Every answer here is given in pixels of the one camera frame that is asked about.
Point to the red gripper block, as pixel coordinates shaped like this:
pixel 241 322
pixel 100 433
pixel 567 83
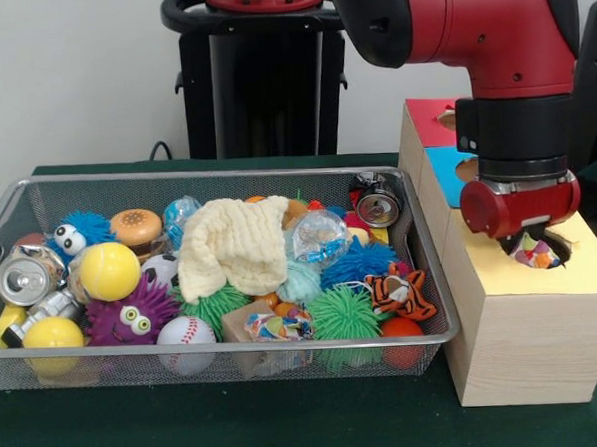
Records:
pixel 523 207

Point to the colourful wrapper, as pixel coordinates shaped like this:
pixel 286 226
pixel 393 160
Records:
pixel 279 327
pixel 530 255

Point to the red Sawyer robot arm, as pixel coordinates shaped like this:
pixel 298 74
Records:
pixel 493 23

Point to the wooden box with three holes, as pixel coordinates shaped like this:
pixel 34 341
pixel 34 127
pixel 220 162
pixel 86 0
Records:
pixel 530 346

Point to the tiger plush toy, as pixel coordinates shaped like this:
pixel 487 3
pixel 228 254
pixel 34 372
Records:
pixel 402 293

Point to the green spiky rubber ball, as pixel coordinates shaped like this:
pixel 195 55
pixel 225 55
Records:
pixel 340 314

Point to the cream waffle cloth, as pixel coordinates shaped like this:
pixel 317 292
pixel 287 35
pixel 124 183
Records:
pixel 229 242

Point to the white baseball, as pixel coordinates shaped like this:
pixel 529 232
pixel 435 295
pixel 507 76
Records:
pixel 184 332

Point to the yellow tennis ball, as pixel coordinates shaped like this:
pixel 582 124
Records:
pixel 111 271

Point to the purple spiky monster toy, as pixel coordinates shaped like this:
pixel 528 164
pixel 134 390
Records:
pixel 113 318

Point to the plain yellow ball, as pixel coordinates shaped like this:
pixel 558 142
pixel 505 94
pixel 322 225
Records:
pixel 54 334

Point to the crushed silver drink can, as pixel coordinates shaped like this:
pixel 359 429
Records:
pixel 23 283

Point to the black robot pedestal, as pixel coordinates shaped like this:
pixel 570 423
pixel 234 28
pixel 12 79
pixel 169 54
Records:
pixel 271 85

